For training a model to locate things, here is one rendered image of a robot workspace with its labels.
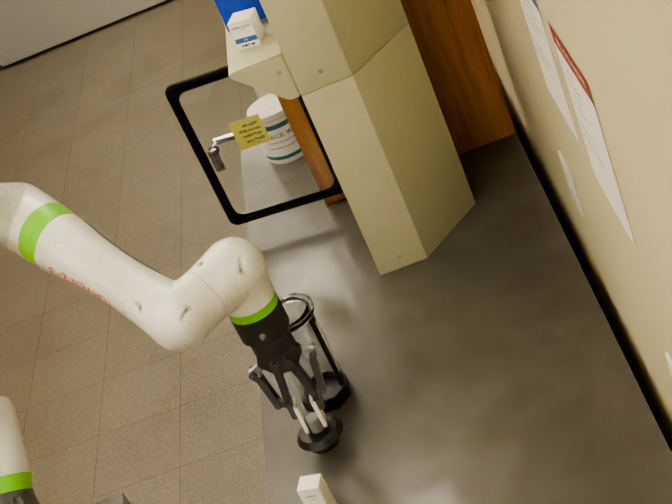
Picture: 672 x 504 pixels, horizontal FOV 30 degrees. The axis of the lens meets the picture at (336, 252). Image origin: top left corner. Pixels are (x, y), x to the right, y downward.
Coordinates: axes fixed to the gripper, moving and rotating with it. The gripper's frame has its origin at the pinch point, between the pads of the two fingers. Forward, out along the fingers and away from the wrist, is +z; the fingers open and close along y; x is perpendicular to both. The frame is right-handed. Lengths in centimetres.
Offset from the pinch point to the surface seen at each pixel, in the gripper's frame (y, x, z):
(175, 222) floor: 76, -279, 103
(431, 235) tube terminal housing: -31, -51, 6
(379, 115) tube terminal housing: -31, -50, -26
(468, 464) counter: -24.5, 16.6, 9.9
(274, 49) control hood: -16, -51, -47
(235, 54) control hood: -8, -57, -47
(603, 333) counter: -56, -4, 10
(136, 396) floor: 91, -171, 103
